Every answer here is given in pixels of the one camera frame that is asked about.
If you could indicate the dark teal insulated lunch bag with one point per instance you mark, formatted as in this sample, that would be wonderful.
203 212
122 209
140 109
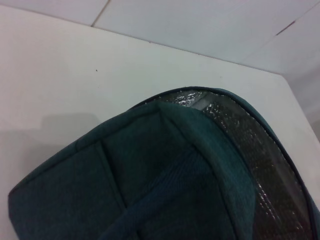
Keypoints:
150 175

